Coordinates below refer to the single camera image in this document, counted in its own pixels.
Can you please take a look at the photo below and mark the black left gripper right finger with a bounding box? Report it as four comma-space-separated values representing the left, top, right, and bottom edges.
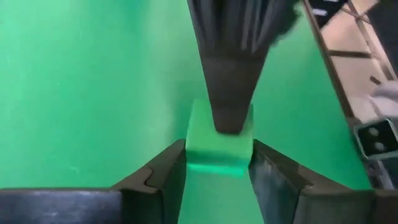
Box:
248, 138, 398, 224

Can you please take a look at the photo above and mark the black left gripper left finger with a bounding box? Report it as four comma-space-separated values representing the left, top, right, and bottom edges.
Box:
0, 138, 188, 224

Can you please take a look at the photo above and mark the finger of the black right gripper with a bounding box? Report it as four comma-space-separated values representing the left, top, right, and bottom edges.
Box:
188, 0, 237, 134
233, 0, 301, 134

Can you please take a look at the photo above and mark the green cube block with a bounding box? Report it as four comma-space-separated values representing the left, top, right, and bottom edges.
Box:
185, 98, 254, 179

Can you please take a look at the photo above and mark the black table frame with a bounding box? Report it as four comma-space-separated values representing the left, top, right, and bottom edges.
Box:
302, 0, 398, 190

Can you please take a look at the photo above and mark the silver metal bracket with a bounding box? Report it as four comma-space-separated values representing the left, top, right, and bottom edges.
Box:
352, 117, 398, 162

